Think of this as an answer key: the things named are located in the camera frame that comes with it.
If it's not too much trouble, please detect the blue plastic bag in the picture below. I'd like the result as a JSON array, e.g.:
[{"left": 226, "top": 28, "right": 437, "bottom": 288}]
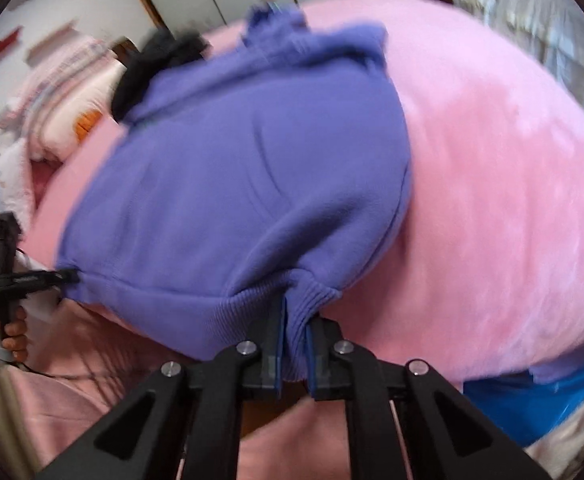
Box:
[{"left": 462, "top": 366, "right": 584, "bottom": 448}]

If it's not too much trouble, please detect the pink wall shelf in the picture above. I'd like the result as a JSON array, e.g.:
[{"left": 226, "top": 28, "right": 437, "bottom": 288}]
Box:
[{"left": 24, "top": 20, "right": 80, "bottom": 67}]

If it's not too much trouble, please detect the black puffer jacket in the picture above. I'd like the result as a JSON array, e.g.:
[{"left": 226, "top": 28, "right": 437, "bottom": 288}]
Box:
[{"left": 110, "top": 28, "right": 208, "bottom": 122}]

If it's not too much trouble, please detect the pink bed sheet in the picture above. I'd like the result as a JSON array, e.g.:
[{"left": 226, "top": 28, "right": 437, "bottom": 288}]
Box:
[{"left": 26, "top": 0, "right": 584, "bottom": 465}]

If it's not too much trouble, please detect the person's left hand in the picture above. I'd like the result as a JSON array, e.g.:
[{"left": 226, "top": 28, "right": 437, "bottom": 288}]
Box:
[{"left": 0, "top": 307, "right": 28, "bottom": 363}]

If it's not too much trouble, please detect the folded pastel quilt stack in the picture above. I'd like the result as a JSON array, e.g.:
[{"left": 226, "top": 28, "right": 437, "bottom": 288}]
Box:
[{"left": 0, "top": 36, "right": 124, "bottom": 162}]

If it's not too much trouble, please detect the purple zip hoodie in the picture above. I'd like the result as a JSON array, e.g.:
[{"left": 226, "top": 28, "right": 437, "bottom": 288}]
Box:
[{"left": 56, "top": 8, "right": 412, "bottom": 380}]

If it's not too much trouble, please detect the white pink pillow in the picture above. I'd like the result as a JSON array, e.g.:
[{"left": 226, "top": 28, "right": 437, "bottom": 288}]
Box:
[{"left": 0, "top": 139, "right": 36, "bottom": 234}]

